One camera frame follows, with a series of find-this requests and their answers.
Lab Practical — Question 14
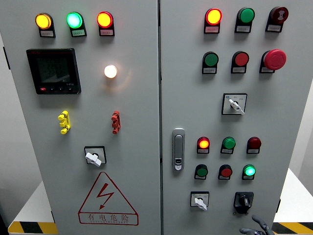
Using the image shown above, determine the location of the large red lamp beside green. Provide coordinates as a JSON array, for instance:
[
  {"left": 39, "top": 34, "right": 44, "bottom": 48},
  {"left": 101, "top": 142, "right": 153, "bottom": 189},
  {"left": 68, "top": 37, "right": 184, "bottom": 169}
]
[{"left": 96, "top": 11, "right": 114, "bottom": 29}]

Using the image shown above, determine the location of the large red stop button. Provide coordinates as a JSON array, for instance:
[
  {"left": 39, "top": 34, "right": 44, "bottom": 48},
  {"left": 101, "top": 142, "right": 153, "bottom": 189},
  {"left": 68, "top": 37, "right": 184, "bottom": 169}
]
[{"left": 261, "top": 49, "right": 287, "bottom": 71}]

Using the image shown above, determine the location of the silver door lock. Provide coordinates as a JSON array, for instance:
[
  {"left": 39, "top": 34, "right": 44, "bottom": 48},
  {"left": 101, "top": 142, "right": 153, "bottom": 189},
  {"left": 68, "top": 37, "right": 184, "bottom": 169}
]
[{"left": 172, "top": 128, "right": 186, "bottom": 171}]

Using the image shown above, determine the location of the small red round lamp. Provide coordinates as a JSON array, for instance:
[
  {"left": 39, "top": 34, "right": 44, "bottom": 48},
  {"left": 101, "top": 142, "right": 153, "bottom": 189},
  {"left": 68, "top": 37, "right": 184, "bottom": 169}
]
[
  {"left": 247, "top": 136, "right": 262, "bottom": 149},
  {"left": 197, "top": 136, "right": 210, "bottom": 149}
]

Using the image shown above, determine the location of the large red lamp beside button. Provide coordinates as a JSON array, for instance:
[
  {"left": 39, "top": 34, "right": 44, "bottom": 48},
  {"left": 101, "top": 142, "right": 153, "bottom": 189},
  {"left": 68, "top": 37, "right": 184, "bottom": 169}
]
[{"left": 205, "top": 8, "right": 223, "bottom": 26}]

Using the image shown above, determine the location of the dark red buzzer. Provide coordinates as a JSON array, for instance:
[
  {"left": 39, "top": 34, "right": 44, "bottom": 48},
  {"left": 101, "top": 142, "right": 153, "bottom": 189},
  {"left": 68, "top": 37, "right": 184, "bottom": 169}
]
[{"left": 268, "top": 6, "right": 289, "bottom": 25}]

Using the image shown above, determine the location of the large green domed button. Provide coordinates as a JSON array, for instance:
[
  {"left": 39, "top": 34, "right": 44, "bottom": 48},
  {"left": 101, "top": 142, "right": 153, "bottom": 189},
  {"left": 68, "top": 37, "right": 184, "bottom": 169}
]
[{"left": 236, "top": 7, "right": 255, "bottom": 24}]

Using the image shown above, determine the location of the large yellow round lamp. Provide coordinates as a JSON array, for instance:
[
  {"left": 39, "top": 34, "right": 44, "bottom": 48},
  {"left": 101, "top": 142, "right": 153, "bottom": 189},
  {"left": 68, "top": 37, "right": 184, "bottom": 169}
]
[{"left": 35, "top": 13, "right": 53, "bottom": 30}]

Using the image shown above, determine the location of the pale grey door with display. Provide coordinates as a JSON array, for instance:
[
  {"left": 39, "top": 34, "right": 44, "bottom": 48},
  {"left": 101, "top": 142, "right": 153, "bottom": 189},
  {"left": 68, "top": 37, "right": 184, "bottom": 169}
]
[{"left": 0, "top": 0, "right": 162, "bottom": 235}]

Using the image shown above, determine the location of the small green round lamp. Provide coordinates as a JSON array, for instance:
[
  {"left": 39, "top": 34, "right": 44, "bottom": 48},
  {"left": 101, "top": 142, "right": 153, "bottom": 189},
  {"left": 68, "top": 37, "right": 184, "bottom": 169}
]
[
  {"left": 222, "top": 137, "right": 236, "bottom": 150},
  {"left": 242, "top": 164, "right": 256, "bottom": 177}
]

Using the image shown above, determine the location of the white round lamp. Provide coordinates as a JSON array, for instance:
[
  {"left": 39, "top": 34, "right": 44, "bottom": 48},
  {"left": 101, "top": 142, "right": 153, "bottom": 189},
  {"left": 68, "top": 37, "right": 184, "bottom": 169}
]
[{"left": 104, "top": 64, "right": 118, "bottom": 79}]

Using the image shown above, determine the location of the flat red push button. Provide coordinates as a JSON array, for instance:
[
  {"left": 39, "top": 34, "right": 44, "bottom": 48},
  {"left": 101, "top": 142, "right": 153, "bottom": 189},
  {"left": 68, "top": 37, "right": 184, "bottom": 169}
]
[{"left": 232, "top": 50, "right": 250, "bottom": 67}]

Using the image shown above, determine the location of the black yellow striped tape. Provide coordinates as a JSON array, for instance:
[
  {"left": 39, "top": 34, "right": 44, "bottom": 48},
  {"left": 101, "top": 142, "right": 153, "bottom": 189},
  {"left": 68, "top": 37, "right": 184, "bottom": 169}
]
[
  {"left": 271, "top": 222, "right": 313, "bottom": 235},
  {"left": 8, "top": 221, "right": 59, "bottom": 235}
]

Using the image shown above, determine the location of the black display meter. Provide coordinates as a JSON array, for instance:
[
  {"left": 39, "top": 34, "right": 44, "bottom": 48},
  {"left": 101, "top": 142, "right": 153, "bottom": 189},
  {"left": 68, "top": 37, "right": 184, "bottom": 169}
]
[{"left": 26, "top": 47, "right": 82, "bottom": 95}]

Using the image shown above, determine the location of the small red push button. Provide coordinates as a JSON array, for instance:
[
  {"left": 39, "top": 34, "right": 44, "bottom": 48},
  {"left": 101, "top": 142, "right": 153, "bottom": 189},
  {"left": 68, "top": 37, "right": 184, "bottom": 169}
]
[{"left": 219, "top": 164, "right": 233, "bottom": 178}]

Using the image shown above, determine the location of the small green push button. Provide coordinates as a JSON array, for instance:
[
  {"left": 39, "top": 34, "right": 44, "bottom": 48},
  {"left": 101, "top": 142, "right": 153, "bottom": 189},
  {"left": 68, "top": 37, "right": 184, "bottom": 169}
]
[{"left": 195, "top": 164, "right": 209, "bottom": 177}]

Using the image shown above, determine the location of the flat green push button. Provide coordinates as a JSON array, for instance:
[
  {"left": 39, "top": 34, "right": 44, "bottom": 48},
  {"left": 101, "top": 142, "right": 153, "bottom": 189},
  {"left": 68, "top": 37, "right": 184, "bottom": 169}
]
[{"left": 202, "top": 51, "right": 220, "bottom": 67}]

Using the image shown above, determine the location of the turn switch broad white handle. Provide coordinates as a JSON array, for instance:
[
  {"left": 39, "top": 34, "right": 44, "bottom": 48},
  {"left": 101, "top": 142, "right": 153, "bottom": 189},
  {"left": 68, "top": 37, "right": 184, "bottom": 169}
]
[{"left": 84, "top": 145, "right": 107, "bottom": 167}]

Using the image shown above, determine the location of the red warning triangle sign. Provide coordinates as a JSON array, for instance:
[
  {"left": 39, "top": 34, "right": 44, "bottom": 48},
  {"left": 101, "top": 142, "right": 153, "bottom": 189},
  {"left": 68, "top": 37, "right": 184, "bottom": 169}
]
[{"left": 78, "top": 171, "right": 139, "bottom": 226}]

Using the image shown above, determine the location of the large lit green lamp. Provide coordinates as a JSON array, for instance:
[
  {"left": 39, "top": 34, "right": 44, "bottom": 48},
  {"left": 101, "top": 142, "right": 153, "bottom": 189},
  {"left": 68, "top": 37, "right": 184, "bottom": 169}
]
[{"left": 66, "top": 11, "right": 84, "bottom": 29}]

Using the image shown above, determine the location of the small yellow handle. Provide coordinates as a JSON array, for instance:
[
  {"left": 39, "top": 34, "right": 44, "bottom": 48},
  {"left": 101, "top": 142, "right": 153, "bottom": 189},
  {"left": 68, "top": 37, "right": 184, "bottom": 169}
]
[{"left": 57, "top": 110, "right": 71, "bottom": 135}]

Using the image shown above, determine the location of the turn switch slender white handle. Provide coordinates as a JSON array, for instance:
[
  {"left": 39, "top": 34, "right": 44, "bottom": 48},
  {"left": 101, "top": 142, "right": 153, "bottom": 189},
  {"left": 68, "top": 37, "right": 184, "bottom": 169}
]
[{"left": 221, "top": 93, "right": 247, "bottom": 116}]

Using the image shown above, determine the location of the turn switch black knob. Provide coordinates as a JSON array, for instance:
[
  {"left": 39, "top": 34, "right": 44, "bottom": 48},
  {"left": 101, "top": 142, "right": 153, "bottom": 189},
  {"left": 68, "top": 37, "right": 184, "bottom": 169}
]
[{"left": 233, "top": 191, "right": 254, "bottom": 216}]

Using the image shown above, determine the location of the small turn switch white handle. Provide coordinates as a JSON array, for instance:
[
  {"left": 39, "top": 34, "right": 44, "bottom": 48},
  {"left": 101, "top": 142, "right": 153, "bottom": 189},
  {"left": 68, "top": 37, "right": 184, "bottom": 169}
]
[{"left": 190, "top": 191, "right": 210, "bottom": 212}]

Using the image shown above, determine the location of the pale grey door with lock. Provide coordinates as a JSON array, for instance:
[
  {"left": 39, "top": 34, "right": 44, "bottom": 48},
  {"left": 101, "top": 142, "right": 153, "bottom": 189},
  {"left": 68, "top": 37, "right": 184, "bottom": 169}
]
[{"left": 159, "top": 0, "right": 313, "bottom": 235}]

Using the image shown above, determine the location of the small red handle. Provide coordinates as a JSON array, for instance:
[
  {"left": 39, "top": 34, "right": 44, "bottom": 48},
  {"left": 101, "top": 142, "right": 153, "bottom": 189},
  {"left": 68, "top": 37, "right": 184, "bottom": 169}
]
[{"left": 111, "top": 110, "right": 121, "bottom": 135}]

